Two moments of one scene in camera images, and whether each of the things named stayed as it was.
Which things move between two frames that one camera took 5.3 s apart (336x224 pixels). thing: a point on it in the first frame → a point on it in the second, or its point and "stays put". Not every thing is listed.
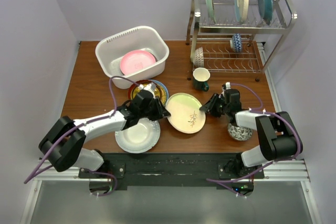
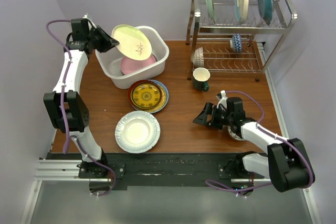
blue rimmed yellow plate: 164,91 stays put
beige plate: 186,115 → 133,43
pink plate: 136,59 stays put
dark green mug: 201,76 stays put
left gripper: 161,112 → 108,42
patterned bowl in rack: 199,59 stays put
